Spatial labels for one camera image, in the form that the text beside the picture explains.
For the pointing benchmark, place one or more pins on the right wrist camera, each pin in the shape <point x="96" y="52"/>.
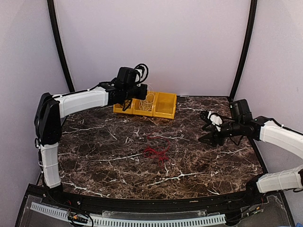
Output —
<point x="240" y="111"/>

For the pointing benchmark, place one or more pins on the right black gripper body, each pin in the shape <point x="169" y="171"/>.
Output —
<point x="236" y="129"/>

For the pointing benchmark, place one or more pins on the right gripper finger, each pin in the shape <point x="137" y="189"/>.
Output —
<point x="212" y="139"/>
<point x="204" y="116"/>

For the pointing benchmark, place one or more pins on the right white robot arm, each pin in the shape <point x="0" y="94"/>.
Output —
<point x="263" y="129"/>

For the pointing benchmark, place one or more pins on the yellow plastic bin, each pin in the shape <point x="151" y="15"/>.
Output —
<point x="117" y="108"/>
<point x="165" y="105"/>
<point x="147" y="106"/>

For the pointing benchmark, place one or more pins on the white slotted cable duct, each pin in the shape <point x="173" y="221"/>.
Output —
<point x="128" y="219"/>

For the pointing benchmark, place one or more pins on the left yellow plastic bin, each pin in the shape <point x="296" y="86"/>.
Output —
<point x="117" y="108"/>

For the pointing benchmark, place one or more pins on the left black frame post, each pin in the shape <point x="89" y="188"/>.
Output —
<point x="59" y="46"/>

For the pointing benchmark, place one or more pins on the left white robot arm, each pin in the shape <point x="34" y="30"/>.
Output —
<point x="53" y="108"/>

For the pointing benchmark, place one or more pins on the right black frame post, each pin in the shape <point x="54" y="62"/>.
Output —
<point x="245" y="48"/>

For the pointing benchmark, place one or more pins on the black frame post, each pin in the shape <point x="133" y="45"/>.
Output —
<point x="59" y="46"/>
<point x="245" y="48"/>

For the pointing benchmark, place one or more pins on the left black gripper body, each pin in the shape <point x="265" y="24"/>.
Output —
<point x="130" y="92"/>

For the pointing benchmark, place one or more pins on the black front rail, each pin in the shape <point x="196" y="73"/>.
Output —
<point x="98" y="204"/>

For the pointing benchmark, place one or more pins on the right yellow plastic bin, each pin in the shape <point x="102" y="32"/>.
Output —
<point x="165" y="105"/>

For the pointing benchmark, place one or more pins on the middle yellow plastic bin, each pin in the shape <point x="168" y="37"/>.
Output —
<point x="147" y="106"/>

